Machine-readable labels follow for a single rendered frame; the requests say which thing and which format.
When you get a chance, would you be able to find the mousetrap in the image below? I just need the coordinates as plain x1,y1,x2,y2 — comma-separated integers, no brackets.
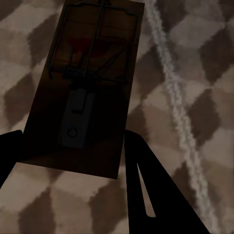
17,0,145,179

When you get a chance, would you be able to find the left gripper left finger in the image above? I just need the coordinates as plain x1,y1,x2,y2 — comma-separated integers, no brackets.
0,130,23,188

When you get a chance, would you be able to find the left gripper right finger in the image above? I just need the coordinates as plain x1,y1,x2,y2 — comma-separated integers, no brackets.
124,130,210,234

